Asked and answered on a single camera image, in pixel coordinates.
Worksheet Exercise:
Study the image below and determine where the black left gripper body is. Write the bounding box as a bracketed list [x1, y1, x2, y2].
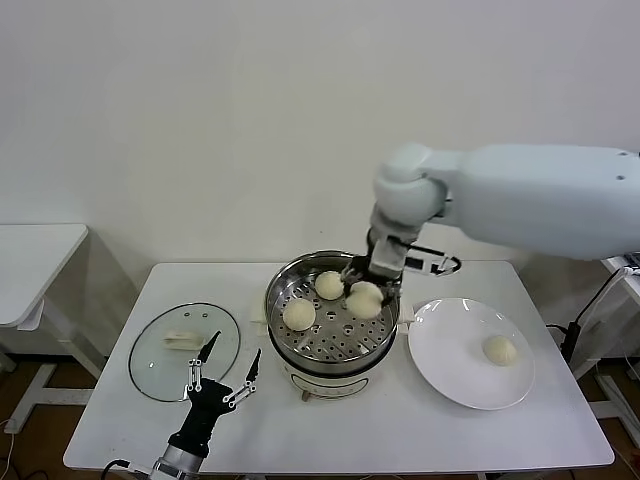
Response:
[168, 378, 240, 450]

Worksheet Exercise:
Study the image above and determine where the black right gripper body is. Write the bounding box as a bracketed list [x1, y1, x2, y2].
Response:
[351, 228, 402, 292]

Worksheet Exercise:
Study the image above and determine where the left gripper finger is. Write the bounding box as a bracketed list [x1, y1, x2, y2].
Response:
[182, 329, 222, 394]
[223, 348, 263, 407]

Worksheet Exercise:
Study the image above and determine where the white steamed baozi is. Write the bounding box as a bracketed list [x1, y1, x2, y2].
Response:
[344, 281, 385, 320]
[314, 270, 347, 301]
[482, 335, 519, 367]
[282, 298, 317, 331]

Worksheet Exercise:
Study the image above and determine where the round glass pot lid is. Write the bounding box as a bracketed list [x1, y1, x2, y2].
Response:
[128, 301, 243, 403]

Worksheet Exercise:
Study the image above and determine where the stainless steel steamer basket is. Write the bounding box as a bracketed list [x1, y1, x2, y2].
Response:
[248, 252, 415, 362]

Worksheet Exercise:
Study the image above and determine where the white electric cooking pot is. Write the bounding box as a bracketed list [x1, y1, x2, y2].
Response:
[253, 319, 409, 404]

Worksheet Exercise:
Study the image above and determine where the round white plate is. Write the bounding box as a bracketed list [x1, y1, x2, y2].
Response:
[407, 297, 536, 411]

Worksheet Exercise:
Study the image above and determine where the black power adapter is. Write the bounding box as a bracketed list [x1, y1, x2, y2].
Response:
[560, 322, 582, 362]

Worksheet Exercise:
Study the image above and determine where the white side table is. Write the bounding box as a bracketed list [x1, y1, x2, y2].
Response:
[569, 254, 640, 439]
[0, 223, 109, 435]

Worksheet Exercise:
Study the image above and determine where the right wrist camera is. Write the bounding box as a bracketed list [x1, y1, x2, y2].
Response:
[369, 238, 462, 279]

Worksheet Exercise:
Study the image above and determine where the black laptop power cable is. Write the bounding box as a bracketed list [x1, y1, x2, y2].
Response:
[574, 268, 632, 329]

